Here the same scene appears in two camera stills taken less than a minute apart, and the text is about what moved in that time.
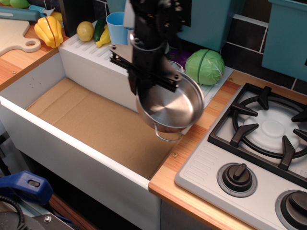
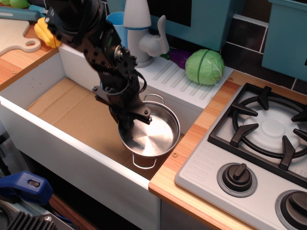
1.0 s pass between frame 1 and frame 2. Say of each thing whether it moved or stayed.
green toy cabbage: stayed
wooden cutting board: stayed
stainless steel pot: moved
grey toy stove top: stayed
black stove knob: stayed
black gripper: moved
